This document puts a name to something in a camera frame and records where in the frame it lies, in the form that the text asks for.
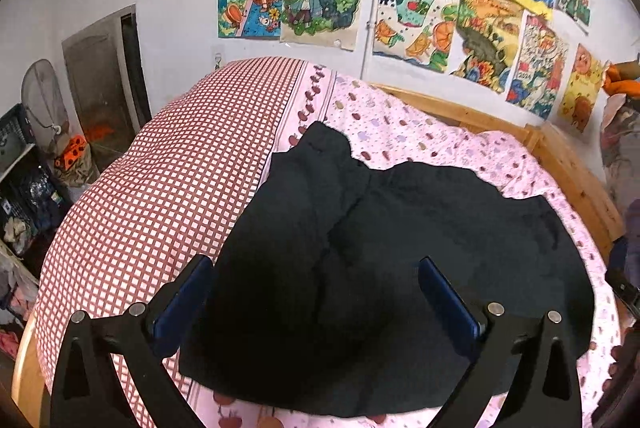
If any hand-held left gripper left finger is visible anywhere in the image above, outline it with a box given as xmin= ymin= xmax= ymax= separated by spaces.
xmin=50 ymin=255 xmax=216 ymax=428

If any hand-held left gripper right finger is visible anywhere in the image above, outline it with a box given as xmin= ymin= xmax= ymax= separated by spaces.
xmin=417 ymin=257 xmax=584 ymax=428

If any black jacket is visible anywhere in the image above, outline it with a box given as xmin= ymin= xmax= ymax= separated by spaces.
xmin=179 ymin=121 xmax=596 ymax=419

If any pile of clothes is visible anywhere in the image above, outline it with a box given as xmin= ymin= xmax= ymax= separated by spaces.
xmin=0 ymin=253 xmax=40 ymax=361

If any person's right hand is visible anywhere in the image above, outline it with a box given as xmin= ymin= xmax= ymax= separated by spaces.
xmin=602 ymin=338 xmax=627 ymax=396

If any red checked quilt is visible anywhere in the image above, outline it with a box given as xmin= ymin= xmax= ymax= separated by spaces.
xmin=36 ymin=56 xmax=321 ymax=428

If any bed with pink checkered bedding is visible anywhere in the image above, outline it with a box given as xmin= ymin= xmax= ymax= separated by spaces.
xmin=11 ymin=82 xmax=626 ymax=426

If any patterned grey cloth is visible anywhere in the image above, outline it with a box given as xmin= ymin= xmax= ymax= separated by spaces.
xmin=599 ymin=93 xmax=640 ymax=215

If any brown bag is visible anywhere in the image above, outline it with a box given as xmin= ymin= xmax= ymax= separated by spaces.
xmin=52 ymin=143 xmax=99 ymax=188

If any orange spotted toy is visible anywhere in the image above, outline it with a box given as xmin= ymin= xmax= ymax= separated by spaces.
xmin=55 ymin=134 xmax=87 ymax=170

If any black storage shelf with items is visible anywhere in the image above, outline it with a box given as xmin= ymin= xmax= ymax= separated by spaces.
xmin=0 ymin=103 xmax=75 ymax=270

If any orange pumpkin yellow drawing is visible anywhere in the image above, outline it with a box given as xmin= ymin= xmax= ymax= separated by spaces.
xmin=557 ymin=43 xmax=608 ymax=133

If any orange plush toy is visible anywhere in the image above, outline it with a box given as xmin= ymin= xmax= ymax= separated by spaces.
xmin=602 ymin=58 xmax=640 ymax=98

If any colourful figure drawing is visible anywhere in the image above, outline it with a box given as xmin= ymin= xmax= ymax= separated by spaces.
xmin=506 ymin=12 xmax=570 ymax=120

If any round standing fan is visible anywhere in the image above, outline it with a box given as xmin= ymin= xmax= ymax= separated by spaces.
xmin=21 ymin=60 xmax=71 ymax=154

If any crocodile landscape drawing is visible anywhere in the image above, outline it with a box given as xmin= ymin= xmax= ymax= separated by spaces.
xmin=450 ymin=0 xmax=525 ymax=94

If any white pumpkin drawing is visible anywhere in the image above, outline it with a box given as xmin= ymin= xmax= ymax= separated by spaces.
xmin=372 ymin=0 xmax=463 ymax=73

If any white wall pipe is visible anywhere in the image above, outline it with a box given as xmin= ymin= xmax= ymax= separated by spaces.
xmin=361 ymin=0 xmax=385 ymax=82

